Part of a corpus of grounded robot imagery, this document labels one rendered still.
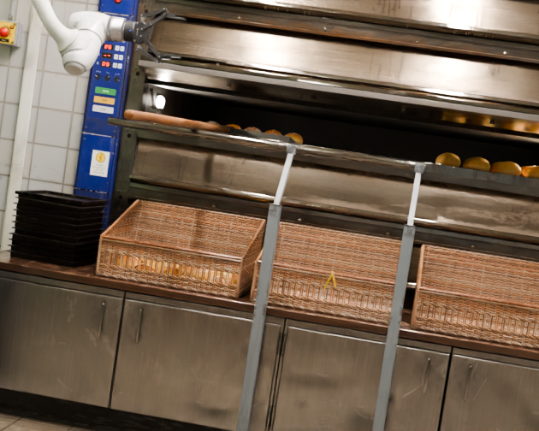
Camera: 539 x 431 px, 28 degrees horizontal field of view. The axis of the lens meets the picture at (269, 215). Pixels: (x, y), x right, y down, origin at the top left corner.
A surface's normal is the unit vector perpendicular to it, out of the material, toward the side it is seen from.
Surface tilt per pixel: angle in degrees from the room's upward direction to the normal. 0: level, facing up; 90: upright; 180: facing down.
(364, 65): 70
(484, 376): 90
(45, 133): 90
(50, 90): 90
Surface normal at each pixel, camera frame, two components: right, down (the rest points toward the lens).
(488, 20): -0.08, -0.29
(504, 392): -0.11, 0.04
